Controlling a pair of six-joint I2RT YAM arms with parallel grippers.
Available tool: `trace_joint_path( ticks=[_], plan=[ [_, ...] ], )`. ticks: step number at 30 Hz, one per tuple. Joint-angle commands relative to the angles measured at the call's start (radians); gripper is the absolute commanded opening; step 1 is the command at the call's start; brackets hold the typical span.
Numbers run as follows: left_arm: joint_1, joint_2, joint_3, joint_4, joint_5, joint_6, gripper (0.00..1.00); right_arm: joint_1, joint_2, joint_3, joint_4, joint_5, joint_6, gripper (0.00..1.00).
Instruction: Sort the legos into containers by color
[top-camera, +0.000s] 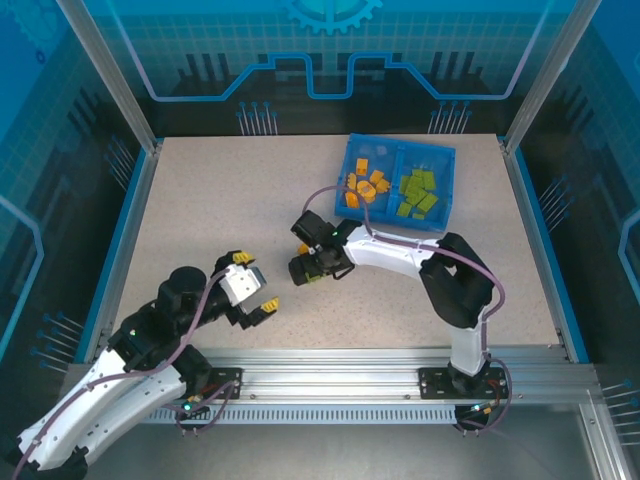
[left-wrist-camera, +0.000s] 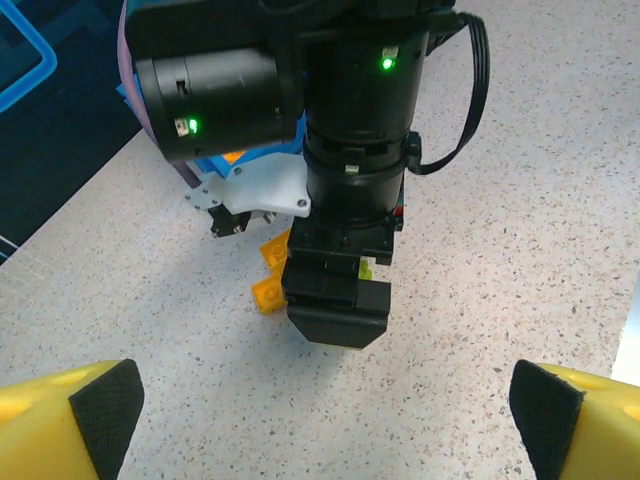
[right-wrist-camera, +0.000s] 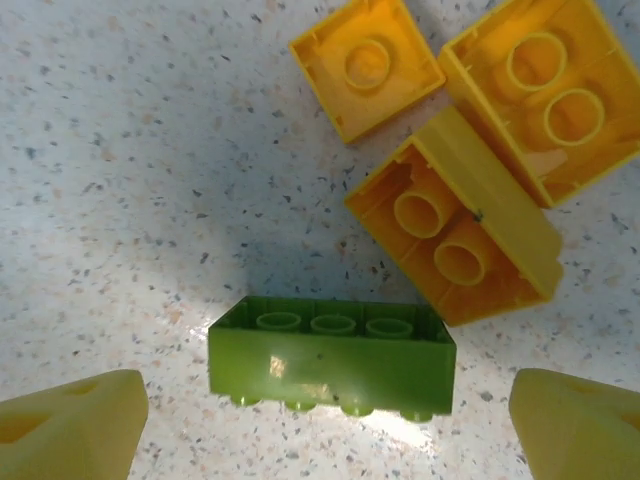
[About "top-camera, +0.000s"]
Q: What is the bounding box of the blue two-compartment plastic bin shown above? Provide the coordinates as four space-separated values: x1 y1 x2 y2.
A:
333 132 459 233

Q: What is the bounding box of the aluminium blue side rail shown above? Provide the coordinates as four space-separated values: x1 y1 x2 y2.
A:
74 139 164 361
499 134 591 364

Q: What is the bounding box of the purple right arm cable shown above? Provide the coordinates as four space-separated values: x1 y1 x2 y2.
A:
303 185 506 371

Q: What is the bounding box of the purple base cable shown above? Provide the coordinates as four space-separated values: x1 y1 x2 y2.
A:
174 379 241 437
457 357 516 436

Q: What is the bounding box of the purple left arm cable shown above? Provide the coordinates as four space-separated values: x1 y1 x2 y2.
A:
9 272 226 476

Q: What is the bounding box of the white slotted cable duct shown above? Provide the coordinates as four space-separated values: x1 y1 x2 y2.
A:
124 404 471 426

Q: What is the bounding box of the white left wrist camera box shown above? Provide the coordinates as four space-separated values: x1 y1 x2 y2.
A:
219 264 269 307

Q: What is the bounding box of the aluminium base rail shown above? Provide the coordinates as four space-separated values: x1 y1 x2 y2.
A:
107 347 601 404

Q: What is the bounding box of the aluminium frame post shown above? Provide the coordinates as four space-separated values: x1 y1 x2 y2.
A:
502 0 604 156
54 0 164 151

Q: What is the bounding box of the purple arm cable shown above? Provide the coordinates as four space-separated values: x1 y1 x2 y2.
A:
9 272 226 476
303 185 506 371

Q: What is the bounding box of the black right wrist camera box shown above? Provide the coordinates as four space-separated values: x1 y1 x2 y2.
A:
291 209 335 250

